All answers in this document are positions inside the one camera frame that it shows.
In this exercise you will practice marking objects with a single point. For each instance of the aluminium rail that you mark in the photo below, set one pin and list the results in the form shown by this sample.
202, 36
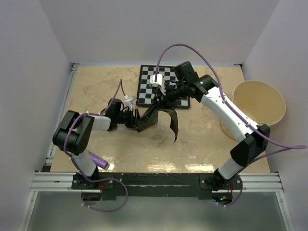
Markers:
50, 153
62, 181

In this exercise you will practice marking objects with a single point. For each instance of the beige round trash bin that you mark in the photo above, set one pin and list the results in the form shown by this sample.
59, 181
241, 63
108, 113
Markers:
260, 101

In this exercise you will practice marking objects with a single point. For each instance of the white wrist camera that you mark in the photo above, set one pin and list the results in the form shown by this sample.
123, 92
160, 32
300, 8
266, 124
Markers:
157, 81
129, 101

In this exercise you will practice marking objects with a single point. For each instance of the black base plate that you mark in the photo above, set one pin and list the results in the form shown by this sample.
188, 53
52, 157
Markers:
109, 186

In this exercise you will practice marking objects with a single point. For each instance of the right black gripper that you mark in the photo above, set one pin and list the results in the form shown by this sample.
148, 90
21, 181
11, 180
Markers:
166, 98

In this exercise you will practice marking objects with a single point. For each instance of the purple glitter microphone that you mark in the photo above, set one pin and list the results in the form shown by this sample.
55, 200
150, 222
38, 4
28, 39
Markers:
99, 161

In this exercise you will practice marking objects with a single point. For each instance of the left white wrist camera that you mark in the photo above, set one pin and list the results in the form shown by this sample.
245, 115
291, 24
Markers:
129, 101

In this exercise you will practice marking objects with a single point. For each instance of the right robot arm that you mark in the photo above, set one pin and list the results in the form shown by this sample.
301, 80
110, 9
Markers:
252, 138

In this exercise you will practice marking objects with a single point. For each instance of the black trash bag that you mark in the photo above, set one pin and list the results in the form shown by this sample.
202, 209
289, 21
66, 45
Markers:
150, 117

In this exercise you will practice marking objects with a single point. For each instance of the aluminium left rail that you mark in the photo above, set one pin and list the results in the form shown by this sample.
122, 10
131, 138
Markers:
50, 153

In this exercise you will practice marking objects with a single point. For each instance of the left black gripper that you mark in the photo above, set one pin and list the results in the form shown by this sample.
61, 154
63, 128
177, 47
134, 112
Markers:
134, 120

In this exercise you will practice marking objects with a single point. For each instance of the aluminium front rail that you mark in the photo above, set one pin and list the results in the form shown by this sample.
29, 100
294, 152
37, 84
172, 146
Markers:
62, 181

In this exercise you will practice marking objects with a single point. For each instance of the black white chessboard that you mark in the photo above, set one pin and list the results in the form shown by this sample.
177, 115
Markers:
145, 94

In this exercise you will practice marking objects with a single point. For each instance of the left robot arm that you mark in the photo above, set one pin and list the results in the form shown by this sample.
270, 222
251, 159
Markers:
73, 133

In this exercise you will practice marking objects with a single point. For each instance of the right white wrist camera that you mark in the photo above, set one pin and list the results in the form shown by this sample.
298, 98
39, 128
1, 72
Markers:
157, 81

